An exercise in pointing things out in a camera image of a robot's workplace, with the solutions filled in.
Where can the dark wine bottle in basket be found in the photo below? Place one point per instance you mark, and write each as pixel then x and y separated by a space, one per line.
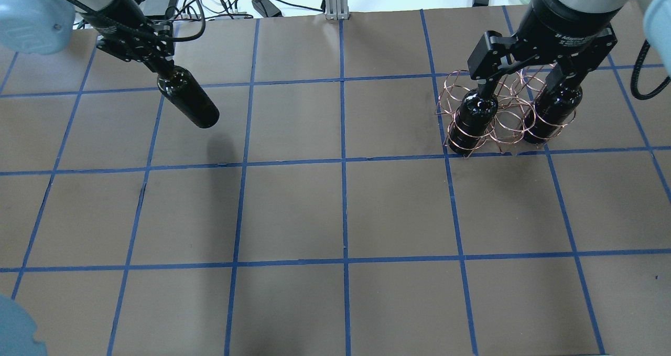
pixel 471 122

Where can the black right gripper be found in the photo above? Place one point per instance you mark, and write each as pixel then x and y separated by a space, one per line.
pixel 567 16

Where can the black power adapter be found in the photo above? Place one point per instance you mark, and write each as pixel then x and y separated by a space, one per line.
pixel 266 8

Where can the copper wire wine basket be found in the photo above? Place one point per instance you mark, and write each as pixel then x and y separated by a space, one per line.
pixel 516 115

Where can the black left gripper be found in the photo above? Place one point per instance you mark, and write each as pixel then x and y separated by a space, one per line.
pixel 121 11

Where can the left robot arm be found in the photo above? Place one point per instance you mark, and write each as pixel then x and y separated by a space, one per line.
pixel 45 27

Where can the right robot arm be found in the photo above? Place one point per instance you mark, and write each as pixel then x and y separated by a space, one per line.
pixel 560 32

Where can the dark glass wine bottle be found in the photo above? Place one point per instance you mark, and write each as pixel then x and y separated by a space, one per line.
pixel 180 87

